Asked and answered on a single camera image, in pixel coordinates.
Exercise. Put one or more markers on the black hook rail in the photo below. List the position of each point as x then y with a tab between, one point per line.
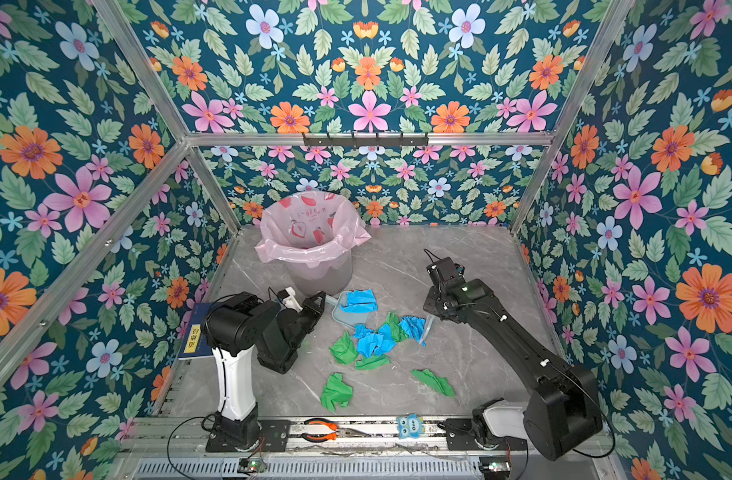
357	140

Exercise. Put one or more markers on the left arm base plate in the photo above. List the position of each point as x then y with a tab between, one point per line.
247	436

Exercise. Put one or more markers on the aluminium frame rails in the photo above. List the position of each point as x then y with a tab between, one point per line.
137	136

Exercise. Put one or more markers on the blue paper scrap top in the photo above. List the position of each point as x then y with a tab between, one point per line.
359	301

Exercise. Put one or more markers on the blue paper scrap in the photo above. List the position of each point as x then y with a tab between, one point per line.
359	301
414	328
374	343

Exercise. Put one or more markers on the dark blue book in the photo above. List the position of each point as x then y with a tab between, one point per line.
194	344

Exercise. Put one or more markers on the small circuit board right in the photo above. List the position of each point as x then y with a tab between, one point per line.
495	469

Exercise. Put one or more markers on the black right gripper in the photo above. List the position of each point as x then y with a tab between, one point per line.
429	302

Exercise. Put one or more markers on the green paper scrap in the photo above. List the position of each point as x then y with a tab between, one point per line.
344	350
396	331
435	382
337	393
372	363

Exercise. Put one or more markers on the blue owl figurine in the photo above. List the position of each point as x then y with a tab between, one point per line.
411	426

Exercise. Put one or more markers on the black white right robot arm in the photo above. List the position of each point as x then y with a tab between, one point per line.
562	410

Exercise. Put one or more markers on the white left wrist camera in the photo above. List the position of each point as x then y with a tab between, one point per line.
289	300

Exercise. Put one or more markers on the pale green dustpan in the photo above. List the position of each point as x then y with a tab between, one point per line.
347	319

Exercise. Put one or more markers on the pale green hand brush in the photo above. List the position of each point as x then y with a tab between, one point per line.
427	326

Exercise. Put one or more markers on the small circuit board left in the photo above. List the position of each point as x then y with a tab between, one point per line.
252	466

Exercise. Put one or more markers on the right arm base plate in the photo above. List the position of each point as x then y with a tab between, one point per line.
462	434

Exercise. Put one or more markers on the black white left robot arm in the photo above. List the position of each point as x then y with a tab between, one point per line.
242	328

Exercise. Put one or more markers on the silver mesh waste basket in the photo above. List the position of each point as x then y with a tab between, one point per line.
331	276

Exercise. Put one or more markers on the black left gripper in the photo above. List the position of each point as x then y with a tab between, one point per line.
312	311

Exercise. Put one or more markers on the orange handled pliers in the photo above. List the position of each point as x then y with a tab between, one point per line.
321	430

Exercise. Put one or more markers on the small circuit board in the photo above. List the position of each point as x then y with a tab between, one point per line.
252	466
495	469

